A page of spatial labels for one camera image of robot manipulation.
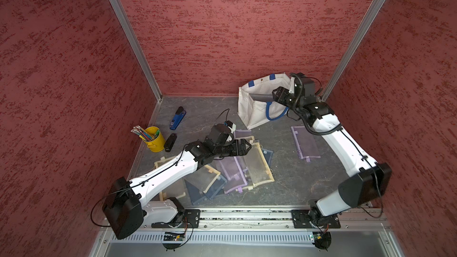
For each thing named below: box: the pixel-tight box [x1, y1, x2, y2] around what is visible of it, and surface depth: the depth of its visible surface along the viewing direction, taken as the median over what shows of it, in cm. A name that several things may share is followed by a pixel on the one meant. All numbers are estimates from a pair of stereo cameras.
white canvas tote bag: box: [237, 73, 295, 130], surface depth 102 cm
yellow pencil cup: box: [142, 126, 165, 153], surface depth 92 cm
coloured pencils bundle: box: [130, 124, 155, 141], surface depth 87 cm
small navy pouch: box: [261, 148, 274, 168], surface depth 96 cm
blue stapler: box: [169, 105, 187, 131], surface depth 109 cm
